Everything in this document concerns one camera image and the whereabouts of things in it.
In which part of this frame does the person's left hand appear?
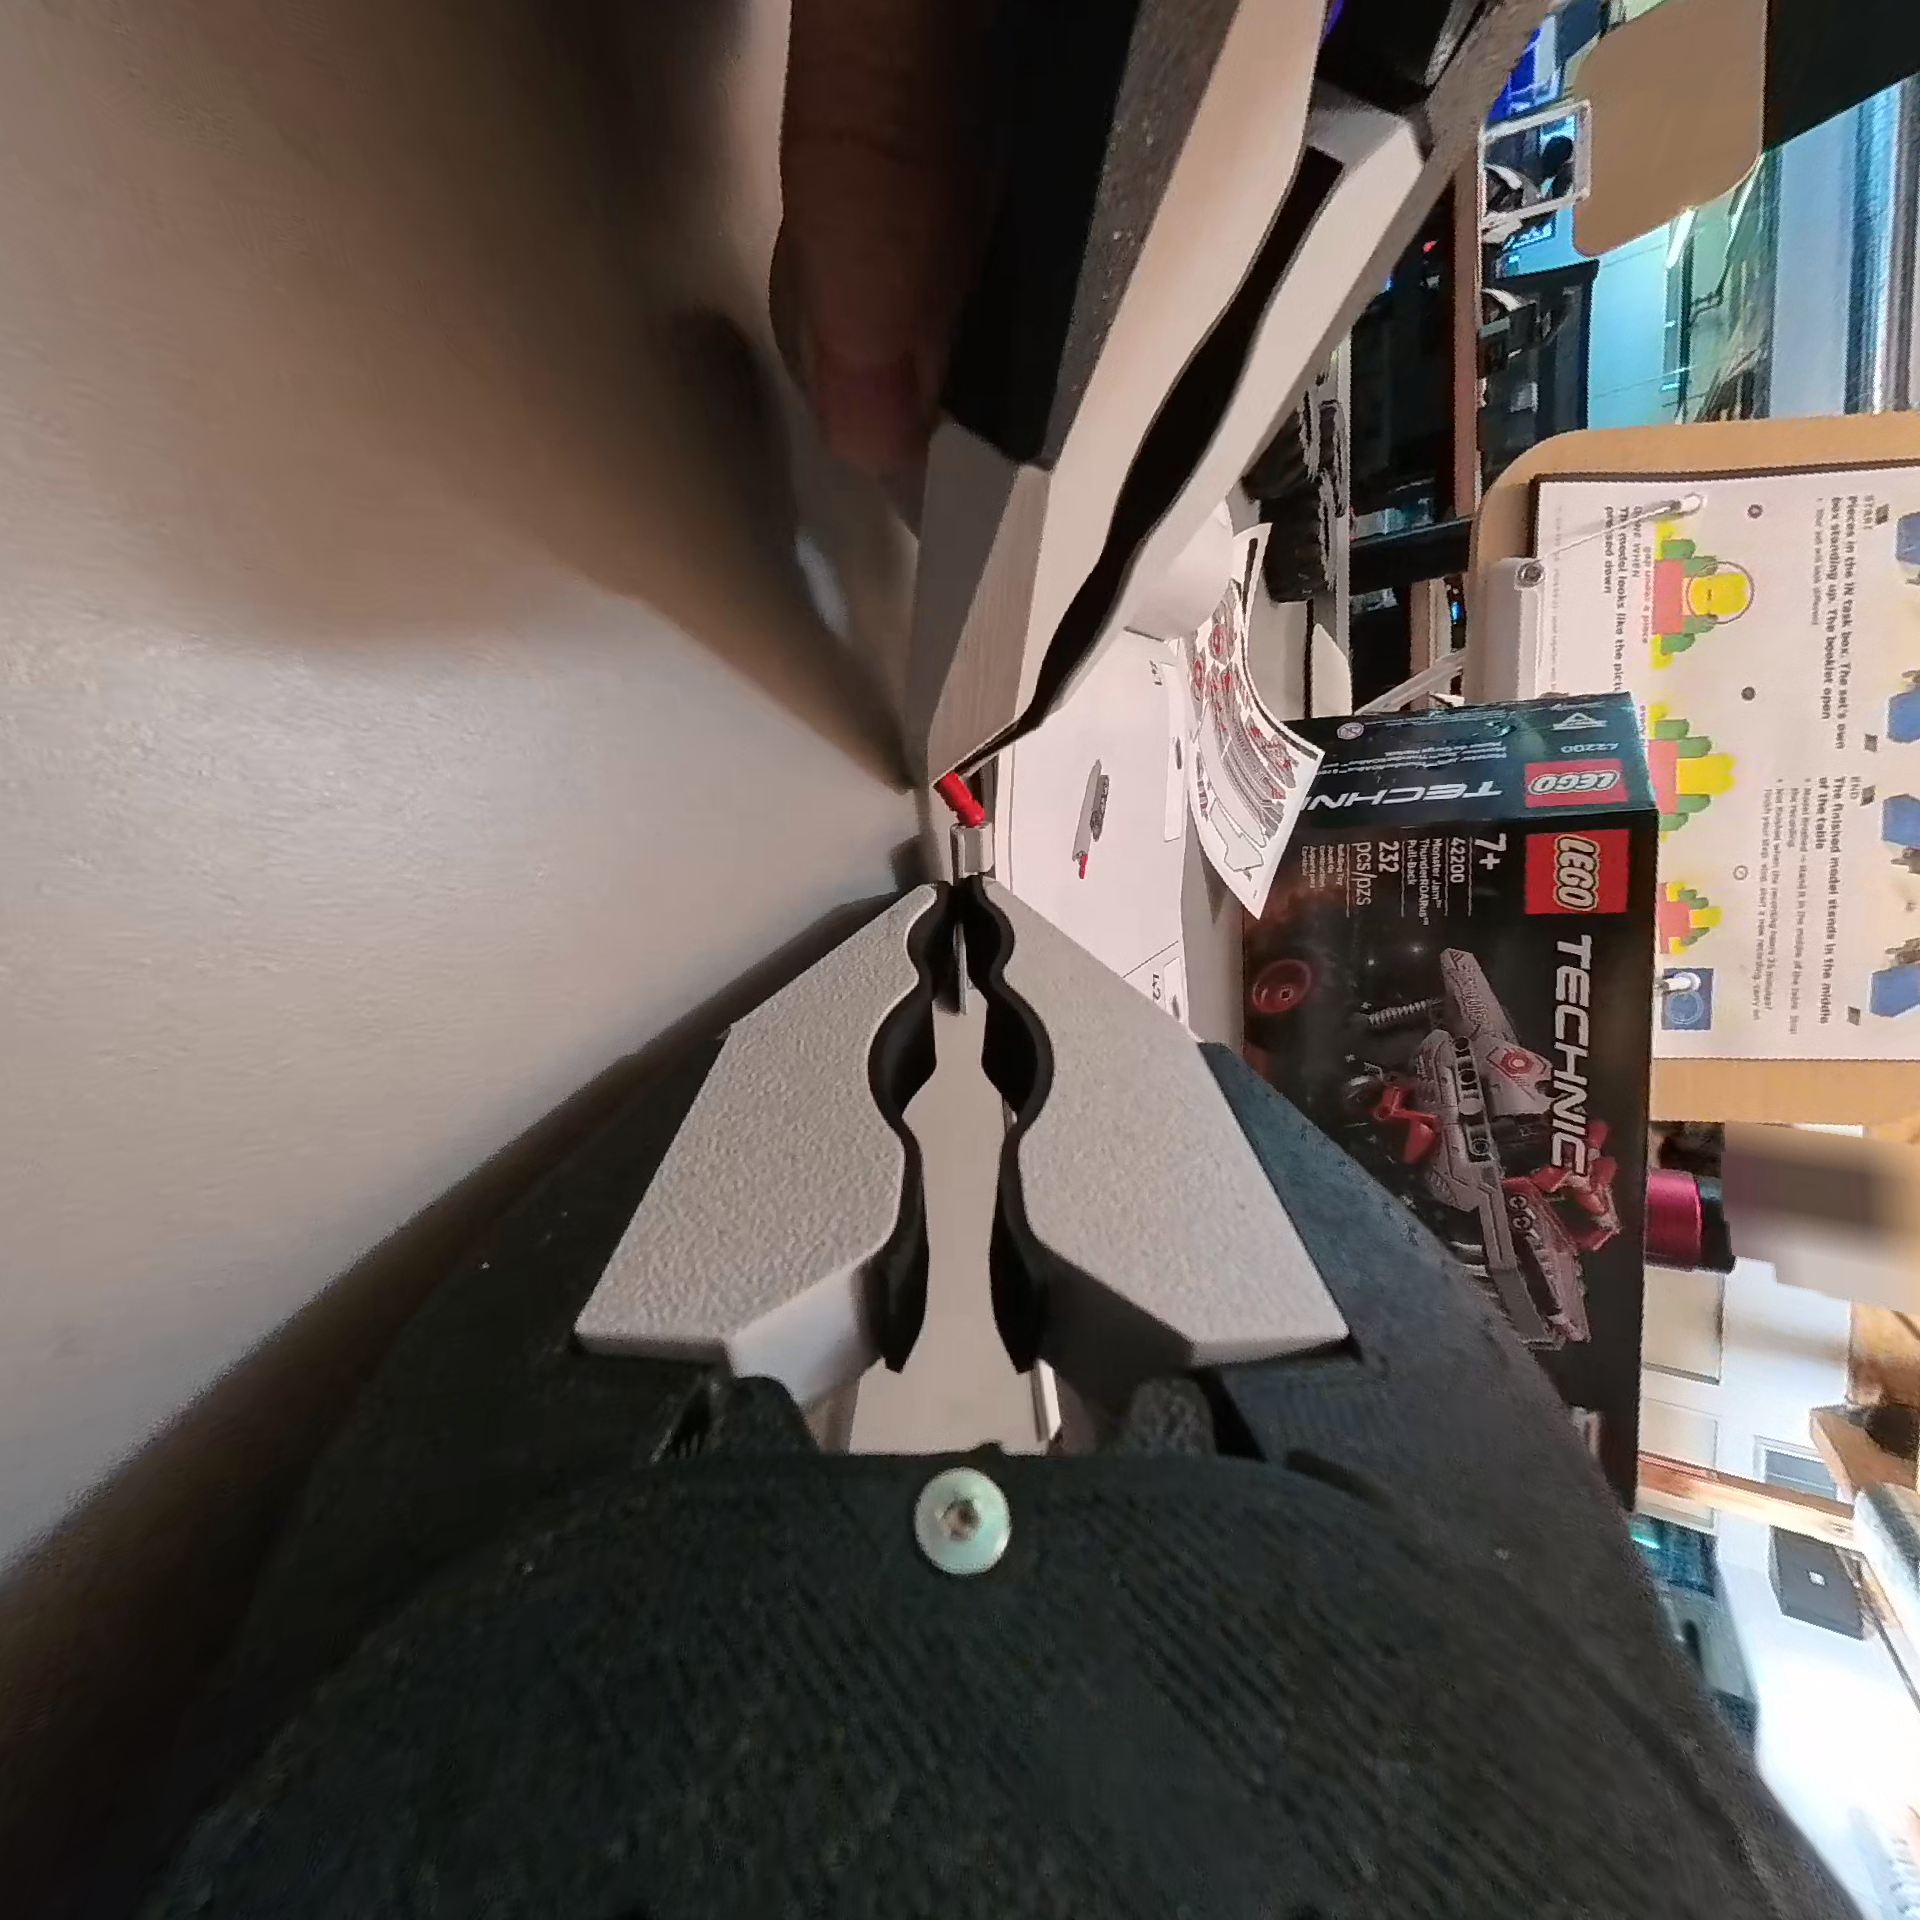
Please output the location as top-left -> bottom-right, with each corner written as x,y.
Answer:
768,0 -> 986,469

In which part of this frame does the black toy set box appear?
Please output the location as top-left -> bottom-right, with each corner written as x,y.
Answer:
1240,691 -> 1662,1512

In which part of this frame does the long grey toy piece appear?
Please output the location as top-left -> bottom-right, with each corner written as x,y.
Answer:
943,819 -> 999,1021

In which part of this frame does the black and wood board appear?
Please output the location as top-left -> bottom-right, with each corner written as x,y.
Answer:
1573,0 -> 1920,259

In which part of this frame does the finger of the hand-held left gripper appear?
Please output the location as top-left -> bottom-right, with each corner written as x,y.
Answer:
905,102 -> 1347,785
986,84 -> 1450,771

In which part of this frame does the printed instruction sheet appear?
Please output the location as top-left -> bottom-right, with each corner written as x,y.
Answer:
1521,462 -> 1920,1062

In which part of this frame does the wooden backing board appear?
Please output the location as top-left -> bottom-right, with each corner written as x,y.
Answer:
1467,408 -> 1920,1131

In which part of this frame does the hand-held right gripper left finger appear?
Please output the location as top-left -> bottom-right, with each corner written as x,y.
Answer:
573,880 -> 956,1423

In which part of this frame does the white document stand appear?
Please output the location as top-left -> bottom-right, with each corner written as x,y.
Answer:
1347,552 -> 1549,718

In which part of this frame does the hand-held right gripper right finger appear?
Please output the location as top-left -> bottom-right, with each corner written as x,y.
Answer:
962,880 -> 1353,1380

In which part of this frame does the grey desk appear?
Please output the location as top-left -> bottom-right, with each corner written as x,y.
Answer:
0,0 -> 1248,1577

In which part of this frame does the toy sticker sheet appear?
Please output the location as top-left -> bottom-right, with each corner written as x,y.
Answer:
1174,521 -> 1325,919

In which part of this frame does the white instruction booklet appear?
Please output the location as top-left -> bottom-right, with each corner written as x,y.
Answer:
990,502 -> 1249,1457

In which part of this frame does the maroon bottle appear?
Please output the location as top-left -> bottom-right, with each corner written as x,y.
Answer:
1642,1167 -> 1738,1277

